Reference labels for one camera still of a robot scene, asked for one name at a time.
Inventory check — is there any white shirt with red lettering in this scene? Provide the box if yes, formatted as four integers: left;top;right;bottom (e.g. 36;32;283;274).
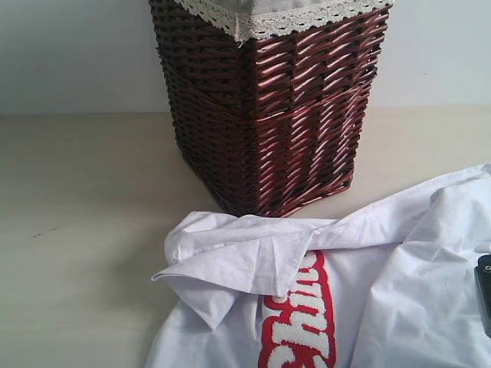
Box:
147;165;490;367

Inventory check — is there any brown wicker laundry basket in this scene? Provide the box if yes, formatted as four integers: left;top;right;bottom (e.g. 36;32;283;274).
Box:
150;1;392;217

